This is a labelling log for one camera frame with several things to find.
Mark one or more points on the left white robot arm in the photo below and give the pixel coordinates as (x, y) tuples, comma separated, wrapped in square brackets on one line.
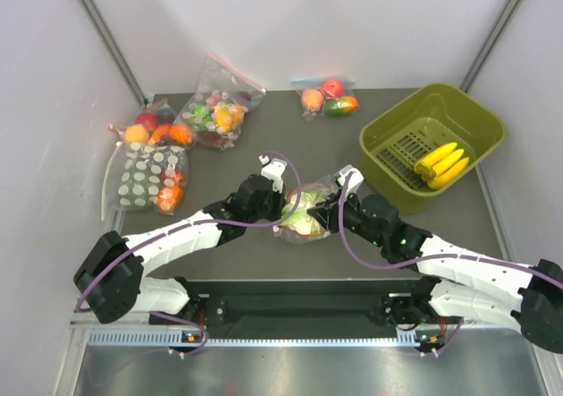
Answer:
[(115, 276)]

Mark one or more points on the blue-zip bag with fruit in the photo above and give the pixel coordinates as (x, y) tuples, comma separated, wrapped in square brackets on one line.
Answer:
[(303, 83)]

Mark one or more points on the fake red apple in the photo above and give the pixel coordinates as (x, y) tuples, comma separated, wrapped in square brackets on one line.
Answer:
[(333, 88)]

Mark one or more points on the yellow fake banana bunch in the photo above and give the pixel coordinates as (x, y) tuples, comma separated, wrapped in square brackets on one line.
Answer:
[(442, 165)]

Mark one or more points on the fake green red mango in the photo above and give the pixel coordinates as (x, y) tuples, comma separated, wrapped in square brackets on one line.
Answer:
[(340, 106)]

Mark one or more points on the red-zip bag with food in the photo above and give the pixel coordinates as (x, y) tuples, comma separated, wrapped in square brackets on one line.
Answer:
[(325, 186)]

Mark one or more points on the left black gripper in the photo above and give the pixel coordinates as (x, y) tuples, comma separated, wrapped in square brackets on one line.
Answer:
[(280, 201)]

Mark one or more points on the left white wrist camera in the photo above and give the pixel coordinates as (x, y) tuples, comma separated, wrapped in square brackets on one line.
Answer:
[(273, 169)]

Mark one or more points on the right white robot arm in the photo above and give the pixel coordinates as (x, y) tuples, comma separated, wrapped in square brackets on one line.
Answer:
[(456, 282)]

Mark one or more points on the grey slotted cable duct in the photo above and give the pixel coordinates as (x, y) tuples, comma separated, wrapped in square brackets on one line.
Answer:
[(185, 338)]

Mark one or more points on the left clear fruit bag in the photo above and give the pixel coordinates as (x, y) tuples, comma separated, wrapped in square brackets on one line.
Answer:
[(157, 124)]

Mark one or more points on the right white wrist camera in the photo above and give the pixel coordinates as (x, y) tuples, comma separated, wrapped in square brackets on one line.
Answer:
[(350, 178)]

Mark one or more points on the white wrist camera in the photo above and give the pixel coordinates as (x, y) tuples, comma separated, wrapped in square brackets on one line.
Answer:
[(273, 169), (350, 178)]

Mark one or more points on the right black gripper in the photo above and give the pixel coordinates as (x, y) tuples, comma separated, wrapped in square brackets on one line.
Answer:
[(327, 212)]

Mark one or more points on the pink-zip dotted bag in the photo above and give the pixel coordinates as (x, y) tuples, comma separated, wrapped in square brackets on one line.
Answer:
[(223, 97)]

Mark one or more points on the white-dotted bag with fruit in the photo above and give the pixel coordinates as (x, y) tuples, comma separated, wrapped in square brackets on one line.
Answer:
[(140, 176)]

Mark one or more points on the olive green plastic basket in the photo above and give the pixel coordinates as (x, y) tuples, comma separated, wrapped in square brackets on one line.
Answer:
[(435, 115)]

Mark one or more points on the fake peach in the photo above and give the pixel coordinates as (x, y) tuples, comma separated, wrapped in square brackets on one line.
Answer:
[(312, 100)]

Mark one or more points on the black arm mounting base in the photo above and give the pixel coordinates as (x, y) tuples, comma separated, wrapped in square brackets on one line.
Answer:
[(307, 309)]

